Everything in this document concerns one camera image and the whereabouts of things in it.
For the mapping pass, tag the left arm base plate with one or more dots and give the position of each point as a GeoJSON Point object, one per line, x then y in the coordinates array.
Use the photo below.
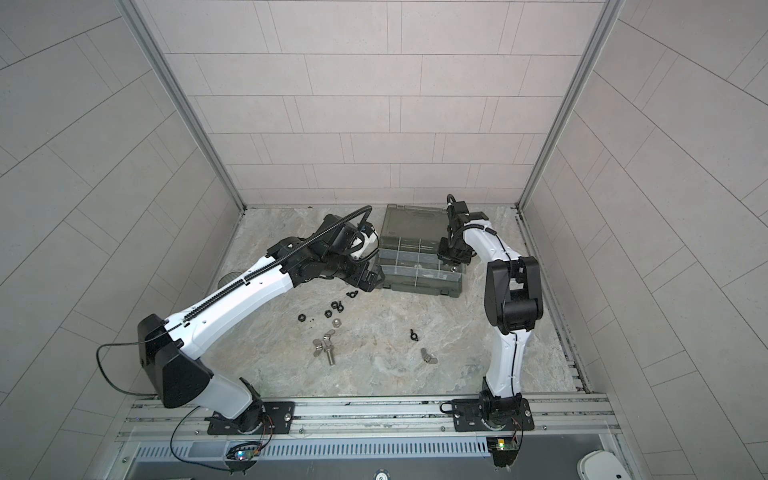
{"type": "Point", "coordinates": [272, 417]}

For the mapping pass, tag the silver wing bolt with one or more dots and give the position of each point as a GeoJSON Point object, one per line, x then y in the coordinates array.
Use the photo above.
{"type": "Point", "coordinates": [324, 346]}

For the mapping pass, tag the circuit board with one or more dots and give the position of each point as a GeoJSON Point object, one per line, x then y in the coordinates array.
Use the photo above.
{"type": "Point", "coordinates": [503, 450]}
{"type": "Point", "coordinates": [244, 452]}

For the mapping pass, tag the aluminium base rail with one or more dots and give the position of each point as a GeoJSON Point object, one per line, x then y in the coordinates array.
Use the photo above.
{"type": "Point", "coordinates": [375, 417]}

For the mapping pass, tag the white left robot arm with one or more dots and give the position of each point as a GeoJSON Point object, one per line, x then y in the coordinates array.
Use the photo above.
{"type": "Point", "coordinates": [171, 348]}

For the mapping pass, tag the green plastic organizer box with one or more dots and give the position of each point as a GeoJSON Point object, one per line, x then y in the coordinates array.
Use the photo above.
{"type": "Point", "coordinates": [408, 252]}

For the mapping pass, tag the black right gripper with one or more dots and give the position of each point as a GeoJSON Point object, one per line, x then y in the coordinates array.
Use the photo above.
{"type": "Point", "coordinates": [446, 256]}

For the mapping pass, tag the left circuit board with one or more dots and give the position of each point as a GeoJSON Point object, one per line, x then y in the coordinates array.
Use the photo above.
{"type": "Point", "coordinates": [244, 452]}

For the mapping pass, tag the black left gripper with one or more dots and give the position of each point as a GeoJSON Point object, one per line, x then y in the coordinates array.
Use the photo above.
{"type": "Point", "coordinates": [370, 284]}

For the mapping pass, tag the white round device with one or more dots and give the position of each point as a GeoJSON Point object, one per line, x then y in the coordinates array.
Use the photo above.
{"type": "Point", "coordinates": [601, 465]}

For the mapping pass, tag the right circuit board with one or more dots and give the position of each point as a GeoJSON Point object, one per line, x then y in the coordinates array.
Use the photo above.
{"type": "Point", "coordinates": [503, 450]}

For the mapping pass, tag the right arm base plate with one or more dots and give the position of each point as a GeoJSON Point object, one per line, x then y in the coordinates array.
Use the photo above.
{"type": "Point", "coordinates": [480, 414]}

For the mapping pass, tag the silver wing nut front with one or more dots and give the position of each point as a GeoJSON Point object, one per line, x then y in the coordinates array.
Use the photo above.
{"type": "Point", "coordinates": [428, 357]}

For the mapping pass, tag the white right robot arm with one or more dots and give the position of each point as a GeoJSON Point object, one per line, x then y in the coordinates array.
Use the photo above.
{"type": "Point", "coordinates": [513, 303]}

